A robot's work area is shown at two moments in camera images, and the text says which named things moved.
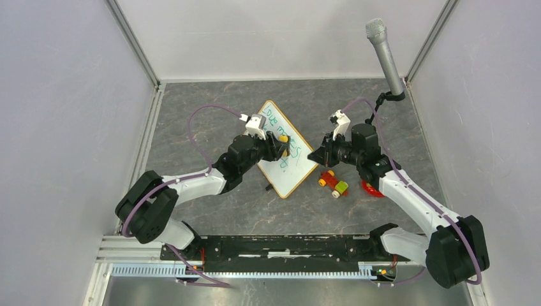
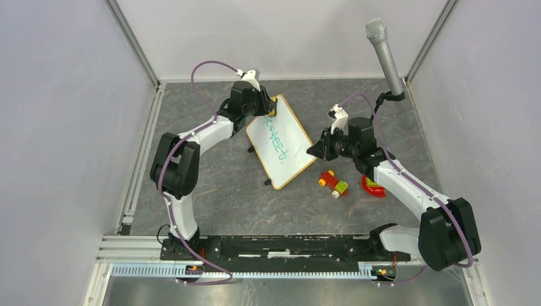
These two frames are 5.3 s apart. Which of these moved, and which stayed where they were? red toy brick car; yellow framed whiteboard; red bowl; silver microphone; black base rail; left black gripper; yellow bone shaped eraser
Moved: yellow framed whiteboard; left black gripper; yellow bone shaped eraser
Stayed: red bowl; black base rail; red toy brick car; silver microphone
